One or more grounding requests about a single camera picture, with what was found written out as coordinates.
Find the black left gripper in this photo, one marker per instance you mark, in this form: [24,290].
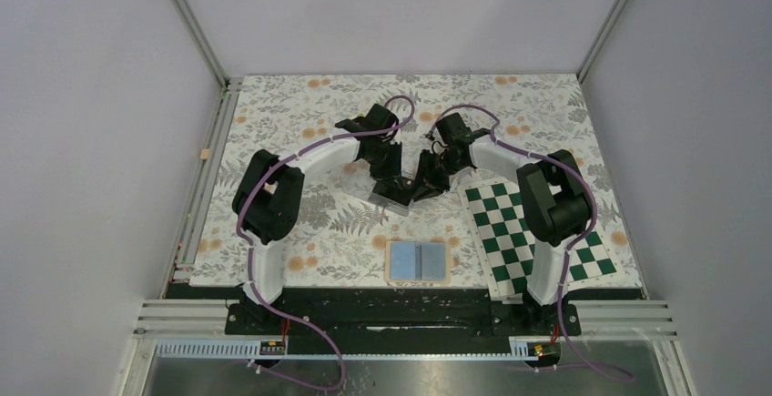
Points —
[393,171]

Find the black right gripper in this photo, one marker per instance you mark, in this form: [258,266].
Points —
[428,184]

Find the clear plastic card box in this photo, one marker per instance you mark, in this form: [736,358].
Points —
[356,181]

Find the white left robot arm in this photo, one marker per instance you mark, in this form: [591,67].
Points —
[267,201]

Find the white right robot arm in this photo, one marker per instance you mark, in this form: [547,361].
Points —
[559,207]

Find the floral table mat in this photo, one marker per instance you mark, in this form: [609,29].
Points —
[340,239]

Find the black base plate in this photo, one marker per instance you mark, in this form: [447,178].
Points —
[380,322]

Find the aluminium frame rail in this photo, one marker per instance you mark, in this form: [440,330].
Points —
[209,156]

